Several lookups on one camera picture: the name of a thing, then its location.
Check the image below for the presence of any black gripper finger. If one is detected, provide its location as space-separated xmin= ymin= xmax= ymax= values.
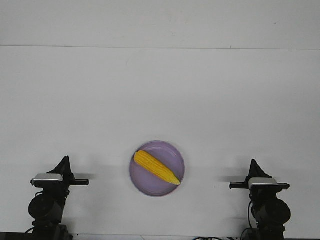
xmin=67 ymin=157 xmax=75 ymax=181
xmin=245 ymin=159 xmax=257 ymax=183
xmin=47 ymin=156 xmax=69 ymax=175
xmin=254 ymin=160 xmax=273 ymax=179

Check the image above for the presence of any yellow corn cob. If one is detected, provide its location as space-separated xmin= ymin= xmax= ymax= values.
xmin=133 ymin=150 xmax=181 ymax=186

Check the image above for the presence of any purple round plate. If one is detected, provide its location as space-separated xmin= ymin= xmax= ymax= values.
xmin=129 ymin=140 xmax=185 ymax=197

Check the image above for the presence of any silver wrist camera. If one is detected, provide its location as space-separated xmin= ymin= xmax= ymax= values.
xmin=30 ymin=173 xmax=63 ymax=189
xmin=248 ymin=177 xmax=279 ymax=190

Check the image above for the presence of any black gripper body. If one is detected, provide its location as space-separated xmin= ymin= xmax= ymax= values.
xmin=229 ymin=182 xmax=290 ymax=200
xmin=41 ymin=179 xmax=90 ymax=200

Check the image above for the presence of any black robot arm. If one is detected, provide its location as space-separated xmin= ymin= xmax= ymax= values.
xmin=229 ymin=159 xmax=291 ymax=240
xmin=25 ymin=156 xmax=90 ymax=240

